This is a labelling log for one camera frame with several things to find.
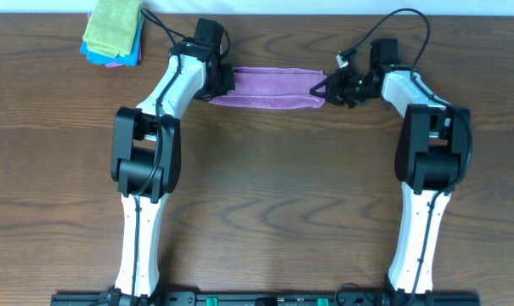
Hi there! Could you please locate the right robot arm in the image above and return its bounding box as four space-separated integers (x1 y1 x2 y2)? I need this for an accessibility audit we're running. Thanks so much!
310 64 477 305

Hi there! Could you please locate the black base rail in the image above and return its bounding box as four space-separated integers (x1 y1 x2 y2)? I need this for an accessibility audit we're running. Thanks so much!
50 291 482 306

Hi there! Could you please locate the folded blue cloth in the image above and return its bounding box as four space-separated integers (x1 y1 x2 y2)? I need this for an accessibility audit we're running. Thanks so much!
79 14 145 67

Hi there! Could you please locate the folded purple cloth in stack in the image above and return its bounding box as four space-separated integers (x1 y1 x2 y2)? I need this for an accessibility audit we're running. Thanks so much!
80 20 144 68

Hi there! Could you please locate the purple microfiber cloth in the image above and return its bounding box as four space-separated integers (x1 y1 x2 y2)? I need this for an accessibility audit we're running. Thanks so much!
211 67 326 110

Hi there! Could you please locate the folded green cloth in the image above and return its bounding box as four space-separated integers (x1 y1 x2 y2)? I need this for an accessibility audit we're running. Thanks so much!
82 0 143 57

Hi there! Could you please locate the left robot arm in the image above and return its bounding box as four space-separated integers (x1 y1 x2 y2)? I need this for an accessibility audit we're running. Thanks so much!
109 38 233 305

